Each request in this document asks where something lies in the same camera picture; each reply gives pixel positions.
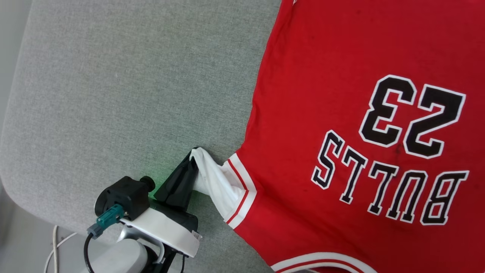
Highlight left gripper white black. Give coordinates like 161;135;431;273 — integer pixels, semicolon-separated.
120;147;202;258

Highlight red basketball jersey number 23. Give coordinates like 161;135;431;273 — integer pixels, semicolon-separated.
189;0;485;273

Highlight grey fabric sofa cushion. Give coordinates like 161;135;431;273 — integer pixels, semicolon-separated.
0;0;288;273

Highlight teal left camera cable connector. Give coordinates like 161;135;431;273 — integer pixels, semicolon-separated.
87;204;125;239

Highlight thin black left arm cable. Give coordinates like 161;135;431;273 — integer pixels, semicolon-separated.
83;232;95;273

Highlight thin white cable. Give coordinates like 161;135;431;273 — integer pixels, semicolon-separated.
44;225;78;273

